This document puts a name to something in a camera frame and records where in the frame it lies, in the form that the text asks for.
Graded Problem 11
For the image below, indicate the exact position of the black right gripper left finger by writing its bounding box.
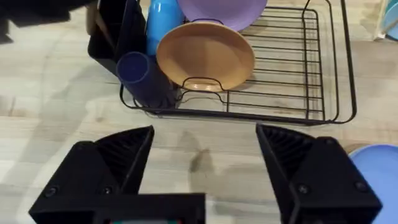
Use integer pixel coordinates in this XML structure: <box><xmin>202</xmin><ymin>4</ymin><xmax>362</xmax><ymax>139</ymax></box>
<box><xmin>28</xmin><ymin>125</ymin><xmax>155</xmax><ymax>224</ymax></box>

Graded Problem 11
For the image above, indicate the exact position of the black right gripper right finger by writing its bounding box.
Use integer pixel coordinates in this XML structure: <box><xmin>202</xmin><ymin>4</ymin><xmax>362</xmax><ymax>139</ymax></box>
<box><xmin>255</xmin><ymin>123</ymin><xmax>384</xmax><ymax>224</ymax></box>

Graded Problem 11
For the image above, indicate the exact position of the wooden spoon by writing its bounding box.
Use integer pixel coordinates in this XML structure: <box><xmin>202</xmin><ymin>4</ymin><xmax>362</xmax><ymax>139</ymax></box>
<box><xmin>85</xmin><ymin>2</ymin><xmax>115</xmax><ymax>48</ymax></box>

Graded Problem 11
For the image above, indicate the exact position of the light blue plate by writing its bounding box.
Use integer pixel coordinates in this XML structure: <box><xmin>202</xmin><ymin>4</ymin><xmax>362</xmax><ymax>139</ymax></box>
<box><xmin>348</xmin><ymin>143</ymin><xmax>398</xmax><ymax>224</ymax></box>

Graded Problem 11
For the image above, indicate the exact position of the black cutlery holder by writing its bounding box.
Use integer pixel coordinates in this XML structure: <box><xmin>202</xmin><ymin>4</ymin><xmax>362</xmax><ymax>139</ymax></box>
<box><xmin>87</xmin><ymin>0</ymin><xmax>147</xmax><ymax>75</ymax></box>

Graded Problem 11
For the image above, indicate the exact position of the dark blue cup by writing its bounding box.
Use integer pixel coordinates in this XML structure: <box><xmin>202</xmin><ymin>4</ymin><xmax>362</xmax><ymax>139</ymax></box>
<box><xmin>116</xmin><ymin>51</ymin><xmax>177</xmax><ymax>109</ymax></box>

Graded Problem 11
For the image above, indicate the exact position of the light blue cup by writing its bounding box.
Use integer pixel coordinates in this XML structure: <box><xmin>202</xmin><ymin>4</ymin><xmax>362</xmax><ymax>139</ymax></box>
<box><xmin>145</xmin><ymin>0</ymin><xmax>186</xmax><ymax>57</ymax></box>

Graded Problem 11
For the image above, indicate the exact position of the tan plate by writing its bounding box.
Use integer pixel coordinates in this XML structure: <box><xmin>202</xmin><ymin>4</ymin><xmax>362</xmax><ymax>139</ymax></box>
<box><xmin>155</xmin><ymin>21</ymin><xmax>256</xmax><ymax>93</ymax></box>

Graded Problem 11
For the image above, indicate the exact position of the purple plate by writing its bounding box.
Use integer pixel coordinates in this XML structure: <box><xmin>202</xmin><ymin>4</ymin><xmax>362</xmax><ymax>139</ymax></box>
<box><xmin>176</xmin><ymin>0</ymin><xmax>268</xmax><ymax>32</ymax></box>

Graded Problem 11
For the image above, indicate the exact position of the black wire dish rack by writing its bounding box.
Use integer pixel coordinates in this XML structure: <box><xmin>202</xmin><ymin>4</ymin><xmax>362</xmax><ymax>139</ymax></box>
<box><xmin>119</xmin><ymin>0</ymin><xmax>358</xmax><ymax>126</ymax></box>

